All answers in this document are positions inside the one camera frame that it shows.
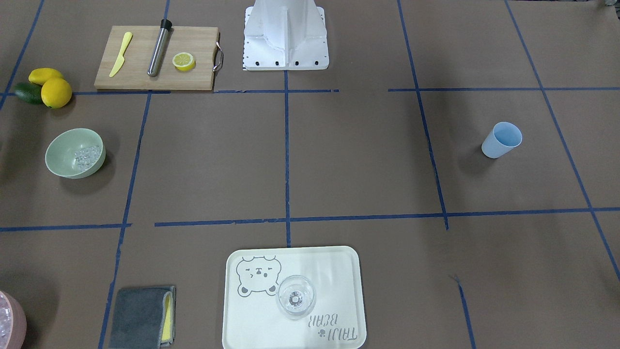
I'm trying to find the grey folded cloth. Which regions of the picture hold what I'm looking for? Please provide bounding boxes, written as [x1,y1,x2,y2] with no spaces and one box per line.
[108,285,176,349]

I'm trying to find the light blue plastic cup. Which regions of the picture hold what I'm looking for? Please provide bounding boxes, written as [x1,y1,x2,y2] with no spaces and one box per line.
[481,122,523,159]

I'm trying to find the lemon half slice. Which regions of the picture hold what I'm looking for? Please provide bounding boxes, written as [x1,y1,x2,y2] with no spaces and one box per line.
[172,52,196,72]

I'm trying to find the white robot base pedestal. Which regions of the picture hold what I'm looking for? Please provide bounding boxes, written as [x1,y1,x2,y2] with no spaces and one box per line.
[242,0,330,71]

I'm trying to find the white bear serving tray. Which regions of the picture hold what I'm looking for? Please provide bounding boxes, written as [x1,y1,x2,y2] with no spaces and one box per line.
[222,246,367,349]

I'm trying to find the green lime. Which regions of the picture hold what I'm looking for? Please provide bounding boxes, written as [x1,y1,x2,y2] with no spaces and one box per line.
[14,82,44,105]

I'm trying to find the wooden cutting board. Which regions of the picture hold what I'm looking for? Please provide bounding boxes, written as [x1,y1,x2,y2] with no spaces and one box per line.
[94,26,223,91]

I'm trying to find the yellow plastic knife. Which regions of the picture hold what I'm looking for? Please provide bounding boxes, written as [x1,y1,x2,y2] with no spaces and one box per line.
[108,32,133,78]

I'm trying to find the clear wine glass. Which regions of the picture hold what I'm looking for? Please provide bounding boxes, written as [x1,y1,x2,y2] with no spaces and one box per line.
[277,275,317,321]

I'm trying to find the pink bowl of ice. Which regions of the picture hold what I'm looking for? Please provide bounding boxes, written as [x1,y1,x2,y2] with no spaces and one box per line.
[0,291,27,349]

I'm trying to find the whole yellow lemon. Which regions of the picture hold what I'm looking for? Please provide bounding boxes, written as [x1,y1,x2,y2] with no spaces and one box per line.
[41,78,73,109]

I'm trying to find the light green bowl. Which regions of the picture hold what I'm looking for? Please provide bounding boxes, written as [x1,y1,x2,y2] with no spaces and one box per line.
[45,128,107,179]

